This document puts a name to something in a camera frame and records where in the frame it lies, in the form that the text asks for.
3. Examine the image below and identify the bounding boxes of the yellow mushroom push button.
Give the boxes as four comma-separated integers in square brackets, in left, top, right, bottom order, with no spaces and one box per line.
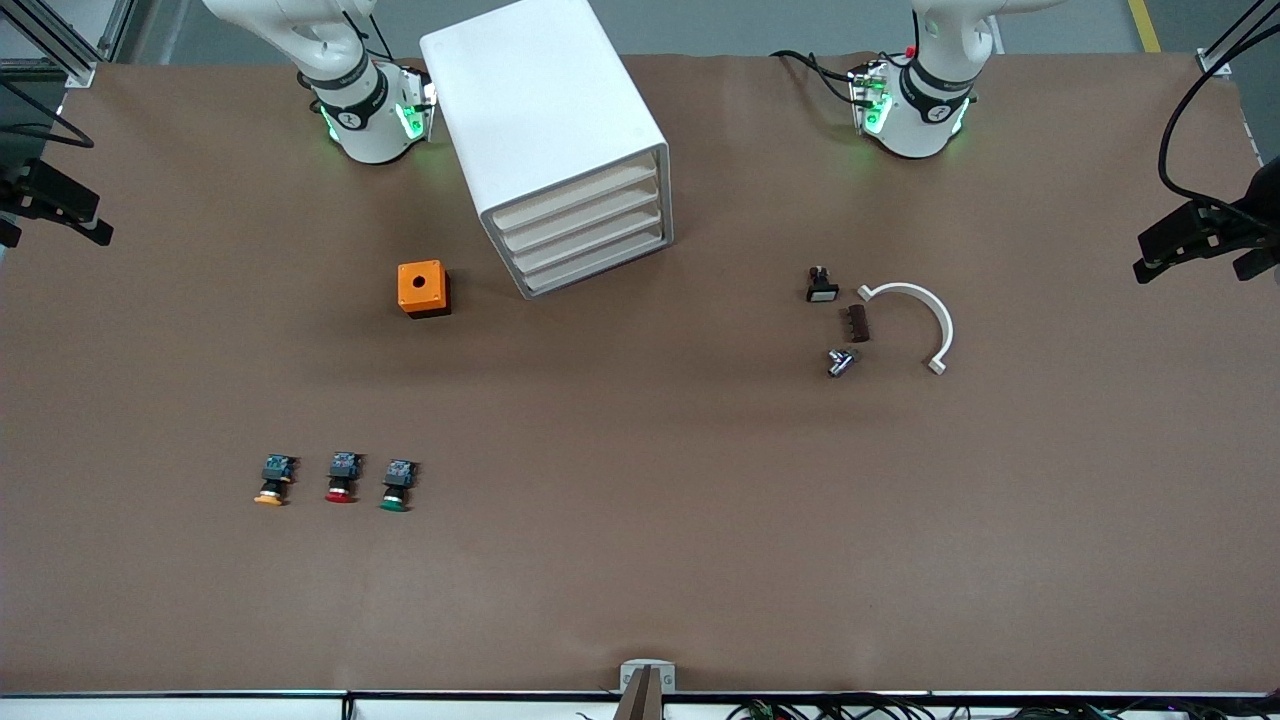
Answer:
[253,453,298,507]

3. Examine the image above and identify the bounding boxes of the red mushroom push button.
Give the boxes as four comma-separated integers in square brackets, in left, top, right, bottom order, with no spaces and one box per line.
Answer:
[324,451,364,505]

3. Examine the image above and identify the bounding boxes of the aluminium frame post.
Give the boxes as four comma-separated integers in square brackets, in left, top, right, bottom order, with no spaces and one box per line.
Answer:
[0,0,101,89]
[1195,0,1280,79]

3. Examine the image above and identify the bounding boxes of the grey mounting bracket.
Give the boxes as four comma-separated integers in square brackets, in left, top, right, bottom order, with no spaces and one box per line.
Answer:
[620,658,677,693]

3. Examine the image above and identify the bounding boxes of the black arm base cable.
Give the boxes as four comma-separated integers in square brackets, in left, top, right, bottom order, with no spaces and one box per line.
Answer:
[770,48,863,106]

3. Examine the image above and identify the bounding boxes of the tangled black cables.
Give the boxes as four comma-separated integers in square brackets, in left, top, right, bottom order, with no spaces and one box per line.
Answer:
[575,695,1280,720]

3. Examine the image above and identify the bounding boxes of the white semicircular bracket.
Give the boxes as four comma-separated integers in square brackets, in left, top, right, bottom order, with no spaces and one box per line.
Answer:
[857,282,955,376]

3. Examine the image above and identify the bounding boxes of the orange box with round hole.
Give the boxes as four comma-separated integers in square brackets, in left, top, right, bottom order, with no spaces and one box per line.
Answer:
[397,260,452,319]

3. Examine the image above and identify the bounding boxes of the green mushroom push button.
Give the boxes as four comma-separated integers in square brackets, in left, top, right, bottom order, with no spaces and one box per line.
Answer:
[379,458,419,513]

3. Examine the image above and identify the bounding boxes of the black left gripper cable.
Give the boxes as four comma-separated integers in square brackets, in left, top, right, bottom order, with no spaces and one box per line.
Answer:
[1158,20,1280,216]

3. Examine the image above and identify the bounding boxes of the brown mounting bar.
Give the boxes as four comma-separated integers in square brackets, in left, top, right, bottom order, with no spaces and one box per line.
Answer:
[612,665,666,720]

